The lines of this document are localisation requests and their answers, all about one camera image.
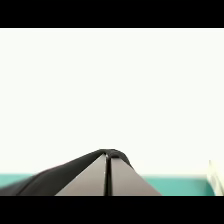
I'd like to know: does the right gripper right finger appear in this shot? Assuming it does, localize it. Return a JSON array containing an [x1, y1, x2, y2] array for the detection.
[[110, 156, 162, 197]]

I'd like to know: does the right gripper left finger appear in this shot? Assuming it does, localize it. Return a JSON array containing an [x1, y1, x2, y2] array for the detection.
[[55, 153, 108, 197]]

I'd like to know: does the black garment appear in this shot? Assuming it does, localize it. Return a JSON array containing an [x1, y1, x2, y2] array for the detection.
[[0, 148, 135, 197]]

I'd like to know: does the white garment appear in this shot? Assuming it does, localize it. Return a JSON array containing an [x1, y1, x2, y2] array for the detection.
[[205, 159, 224, 197]]

